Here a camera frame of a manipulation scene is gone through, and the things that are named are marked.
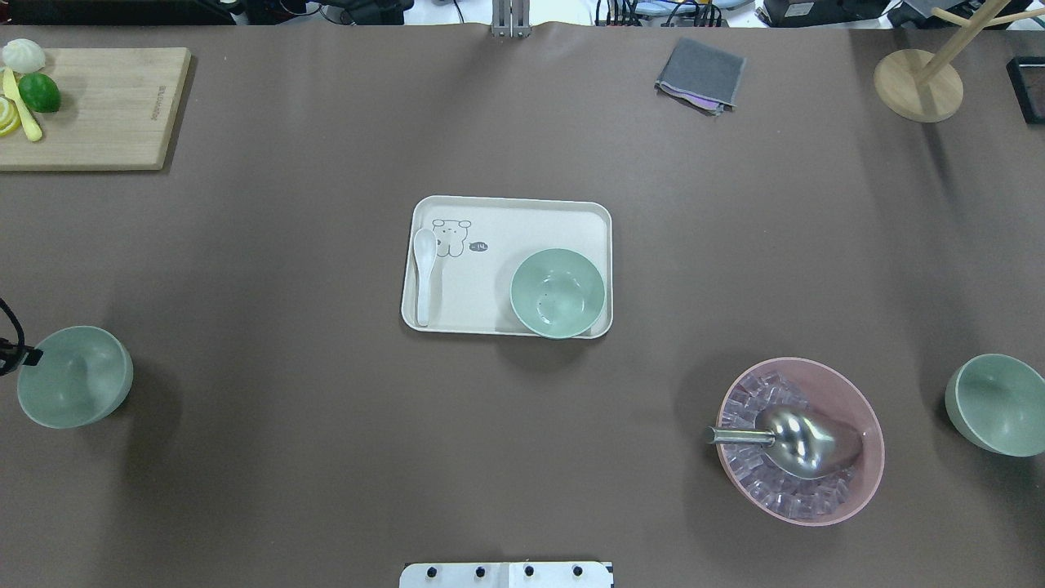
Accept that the green bowl robot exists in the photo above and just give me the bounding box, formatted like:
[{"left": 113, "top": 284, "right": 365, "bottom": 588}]
[
  {"left": 16, "top": 325, "right": 134, "bottom": 429},
  {"left": 945, "top": 354, "right": 1044, "bottom": 457}
]

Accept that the lemon slice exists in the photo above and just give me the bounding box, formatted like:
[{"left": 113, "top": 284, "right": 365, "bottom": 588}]
[{"left": 0, "top": 96, "right": 21, "bottom": 136}]

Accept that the green lime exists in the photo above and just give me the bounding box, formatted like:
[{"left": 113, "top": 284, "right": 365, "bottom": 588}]
[{"left": 16, "top": 72, "right": 62, "bottom": 113}]

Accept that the yellow plastic knife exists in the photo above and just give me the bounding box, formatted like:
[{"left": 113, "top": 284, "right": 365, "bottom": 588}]
[{"left": 2, "top": 67, "right": 42, "bottom": 142}]

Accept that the wooden cutting board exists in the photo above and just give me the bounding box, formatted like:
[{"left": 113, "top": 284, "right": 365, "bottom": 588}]
[{"left": 1, "top": 47, "right": 191, "bottom": 172}]

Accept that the white steamed bun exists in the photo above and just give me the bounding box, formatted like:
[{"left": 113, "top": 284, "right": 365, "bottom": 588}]
[{"left": 2, "top": 38, "right": 47, "bottom": 74}]

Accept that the white ceramic spoon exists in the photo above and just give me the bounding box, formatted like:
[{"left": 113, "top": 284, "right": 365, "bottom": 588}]
[{"left": 413, "top": 228, "right": 438, "bottom": 327}]

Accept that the cream rabbit tray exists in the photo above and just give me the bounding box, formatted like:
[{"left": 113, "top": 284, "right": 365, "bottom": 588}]
[{"left": 400, "top": 196, "right": 616, "bottom": 339}]

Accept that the green bowl on tray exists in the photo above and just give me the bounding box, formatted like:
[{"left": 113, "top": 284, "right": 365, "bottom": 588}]
[{"left": 509, "top": 248, "right": 607, "bottom": 340}]

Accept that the purple cloth under grey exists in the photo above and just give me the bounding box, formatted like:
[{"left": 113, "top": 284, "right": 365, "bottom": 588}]
[{"left": 664, "top": 89, "right": 727, "bottom": 116}]

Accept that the pink bowl with ice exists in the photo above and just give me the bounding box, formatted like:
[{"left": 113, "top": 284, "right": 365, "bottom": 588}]
[{"left": 705, "top": 357, "right": 885, "bottom": 526}]

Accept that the grey folded cloth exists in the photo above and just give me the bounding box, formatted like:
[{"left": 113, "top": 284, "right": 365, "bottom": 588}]
[{"left": 656, "top": 38, "right": 747, "bottom": 109}]

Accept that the metal ice scoop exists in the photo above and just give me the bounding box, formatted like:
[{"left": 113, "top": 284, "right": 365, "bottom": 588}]
[{"left": 703, "top": 405, "right": 863, "bottom": 479}]

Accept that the wooden cup tree stand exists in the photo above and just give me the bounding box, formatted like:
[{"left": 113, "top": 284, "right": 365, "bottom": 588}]
[{"left": 873, "top": 1, "right": 1044, "bottom": 123}]

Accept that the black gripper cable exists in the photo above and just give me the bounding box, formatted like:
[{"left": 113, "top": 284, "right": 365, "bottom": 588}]
[{"left": 0, "top": 299, "right": 27, "bottom": 348}]

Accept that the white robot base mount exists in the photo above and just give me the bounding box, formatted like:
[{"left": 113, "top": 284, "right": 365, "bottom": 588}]
[{"left": 398, "top": 559, "right": 616, "bottom": 587}]

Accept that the aluminium frame post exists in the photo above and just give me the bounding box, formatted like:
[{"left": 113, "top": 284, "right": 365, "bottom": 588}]
[{"left": 491, "top": 0, "right": 532, "bottom": 38}]

